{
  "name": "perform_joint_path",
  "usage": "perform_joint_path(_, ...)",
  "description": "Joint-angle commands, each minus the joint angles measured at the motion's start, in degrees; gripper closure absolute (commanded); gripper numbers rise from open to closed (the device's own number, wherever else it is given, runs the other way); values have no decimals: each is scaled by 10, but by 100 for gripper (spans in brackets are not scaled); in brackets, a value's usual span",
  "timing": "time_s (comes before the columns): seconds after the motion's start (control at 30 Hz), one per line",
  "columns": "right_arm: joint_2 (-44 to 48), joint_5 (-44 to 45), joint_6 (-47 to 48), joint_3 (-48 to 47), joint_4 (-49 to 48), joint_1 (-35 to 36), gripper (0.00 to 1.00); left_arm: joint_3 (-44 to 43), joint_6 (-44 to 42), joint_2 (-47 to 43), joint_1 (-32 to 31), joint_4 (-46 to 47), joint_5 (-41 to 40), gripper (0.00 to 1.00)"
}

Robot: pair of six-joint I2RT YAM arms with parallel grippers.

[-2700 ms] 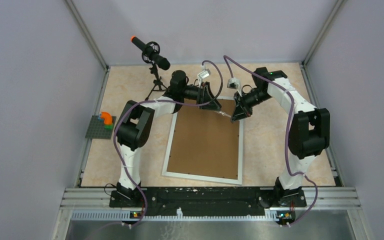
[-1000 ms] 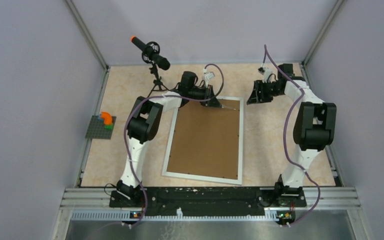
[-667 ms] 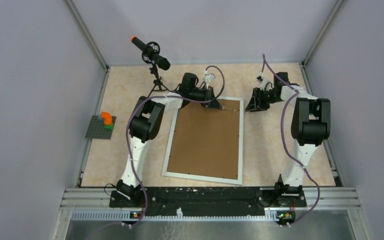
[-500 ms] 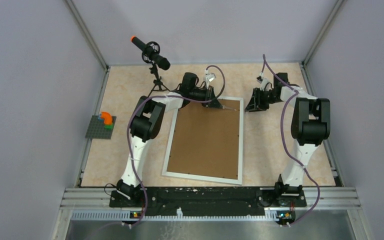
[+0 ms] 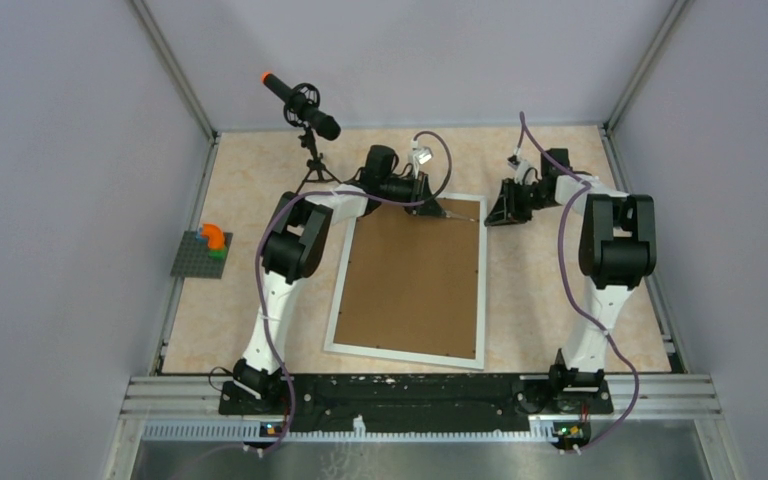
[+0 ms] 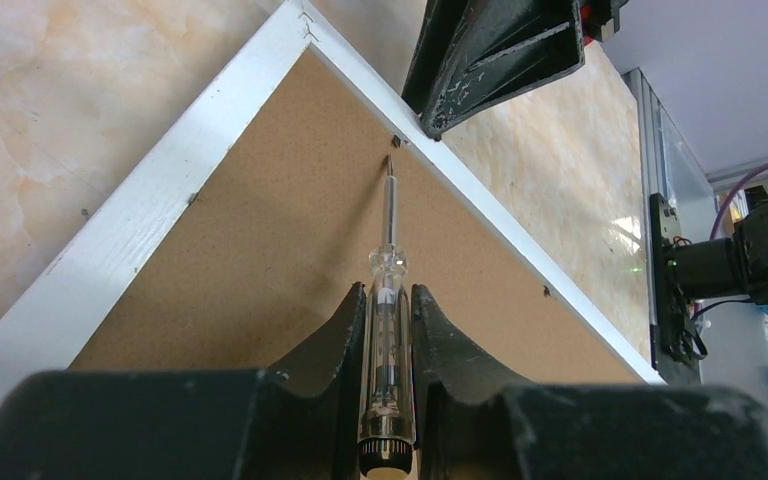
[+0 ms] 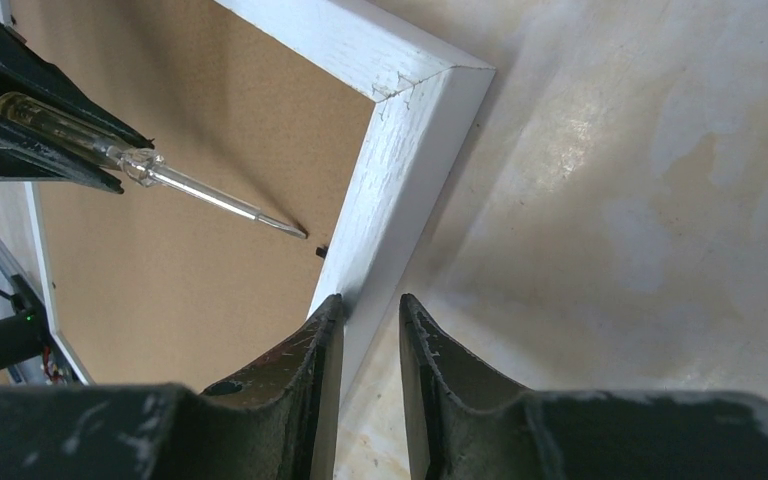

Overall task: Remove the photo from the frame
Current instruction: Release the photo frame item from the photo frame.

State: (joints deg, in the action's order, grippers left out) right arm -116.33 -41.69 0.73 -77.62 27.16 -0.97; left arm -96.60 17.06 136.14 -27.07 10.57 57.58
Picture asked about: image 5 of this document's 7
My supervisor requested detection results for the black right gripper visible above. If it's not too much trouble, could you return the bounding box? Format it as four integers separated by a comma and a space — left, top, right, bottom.
484, 179, 555, 228

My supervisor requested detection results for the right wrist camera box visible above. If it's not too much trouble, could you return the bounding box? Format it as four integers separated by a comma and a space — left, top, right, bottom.
507, 155, 538, 185

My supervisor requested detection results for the brown frame backing board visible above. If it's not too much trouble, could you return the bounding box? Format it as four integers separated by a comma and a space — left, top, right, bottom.
332, 198, 481, 361

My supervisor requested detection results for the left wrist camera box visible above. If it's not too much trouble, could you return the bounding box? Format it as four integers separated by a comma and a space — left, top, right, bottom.
409, 140, 433, 166

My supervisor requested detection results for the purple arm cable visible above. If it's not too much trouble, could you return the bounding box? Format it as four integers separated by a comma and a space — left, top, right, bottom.
518, 111, 642, 455
254, 130, 454, 458

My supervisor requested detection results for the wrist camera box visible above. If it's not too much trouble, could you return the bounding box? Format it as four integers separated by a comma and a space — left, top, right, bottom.
507, 155, 538, 185
409, 140, 433, 166

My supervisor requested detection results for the aluminium front rail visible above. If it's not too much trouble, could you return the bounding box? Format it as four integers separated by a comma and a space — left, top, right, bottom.
105, 373, 746, 479

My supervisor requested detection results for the grey lego baseplate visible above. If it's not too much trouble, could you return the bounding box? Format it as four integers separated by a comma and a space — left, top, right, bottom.
170, 230, 233, 280

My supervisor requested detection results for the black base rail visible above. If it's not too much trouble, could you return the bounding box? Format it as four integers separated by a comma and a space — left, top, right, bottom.
218, 373, 615, 433

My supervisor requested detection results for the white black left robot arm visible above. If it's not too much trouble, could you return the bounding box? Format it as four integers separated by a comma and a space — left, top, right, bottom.
232, 141, 448, 414

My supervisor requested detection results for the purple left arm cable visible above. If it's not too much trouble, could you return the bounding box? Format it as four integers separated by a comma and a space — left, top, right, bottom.
254, 130, 454, 458

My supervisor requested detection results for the black microphone orange tip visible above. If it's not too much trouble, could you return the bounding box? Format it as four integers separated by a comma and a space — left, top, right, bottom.
261, 72, 341, 141

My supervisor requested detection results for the orange curved toy block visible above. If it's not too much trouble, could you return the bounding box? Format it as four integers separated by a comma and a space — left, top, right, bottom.
199, 223, 226, 250

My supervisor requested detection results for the black microphone tripod stand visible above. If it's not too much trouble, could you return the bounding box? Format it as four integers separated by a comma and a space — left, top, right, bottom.
295, 126, 341, 194

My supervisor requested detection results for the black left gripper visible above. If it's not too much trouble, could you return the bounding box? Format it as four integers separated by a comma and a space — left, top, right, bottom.
379, 170, 445, 218

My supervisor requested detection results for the green toy block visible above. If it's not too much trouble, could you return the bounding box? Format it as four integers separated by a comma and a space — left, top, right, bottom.
208, 246, 228, 260

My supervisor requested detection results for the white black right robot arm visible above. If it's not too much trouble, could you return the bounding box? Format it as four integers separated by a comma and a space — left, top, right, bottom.
484, 148, 657, 412

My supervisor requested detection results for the silver screwdriver tool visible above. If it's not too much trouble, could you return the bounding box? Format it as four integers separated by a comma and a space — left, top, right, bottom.
446, 211, 477, 222

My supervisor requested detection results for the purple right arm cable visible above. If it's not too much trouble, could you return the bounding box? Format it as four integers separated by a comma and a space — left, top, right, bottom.
518, 111, 642, 455

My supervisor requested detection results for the white picture frame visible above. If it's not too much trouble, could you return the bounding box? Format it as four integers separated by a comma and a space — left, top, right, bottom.
323, 192, 489, 372

